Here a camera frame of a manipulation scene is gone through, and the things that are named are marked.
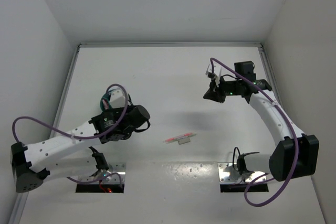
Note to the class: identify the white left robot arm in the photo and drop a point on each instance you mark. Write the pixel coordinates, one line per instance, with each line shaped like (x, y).
(32, 164)

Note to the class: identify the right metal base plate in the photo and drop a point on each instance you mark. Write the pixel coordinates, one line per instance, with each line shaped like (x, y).
(228, 175)

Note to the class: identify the grey rectangular eraser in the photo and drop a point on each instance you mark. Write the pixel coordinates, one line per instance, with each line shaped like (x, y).
(184, 141)

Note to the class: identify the red thin pen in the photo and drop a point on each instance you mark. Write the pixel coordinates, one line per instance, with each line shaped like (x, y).
(176, 138)

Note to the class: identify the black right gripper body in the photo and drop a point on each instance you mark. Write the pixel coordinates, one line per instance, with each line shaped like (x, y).
(229, 88)

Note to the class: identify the metal base plate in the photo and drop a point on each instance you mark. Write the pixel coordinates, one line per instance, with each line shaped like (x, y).
(114, 175)
(228, 175)

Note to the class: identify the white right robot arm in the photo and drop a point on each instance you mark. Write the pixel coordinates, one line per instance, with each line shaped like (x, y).
(296, 153)

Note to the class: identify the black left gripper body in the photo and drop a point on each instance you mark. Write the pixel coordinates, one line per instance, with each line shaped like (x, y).
(128, 134)

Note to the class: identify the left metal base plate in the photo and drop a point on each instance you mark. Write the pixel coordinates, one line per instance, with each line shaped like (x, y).
(114, 175)

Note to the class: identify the teal round organizer container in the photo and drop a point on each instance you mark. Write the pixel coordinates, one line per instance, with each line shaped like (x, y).
(106, 96)

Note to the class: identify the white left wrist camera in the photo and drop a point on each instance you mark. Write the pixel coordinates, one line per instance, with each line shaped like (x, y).
(117, 98)

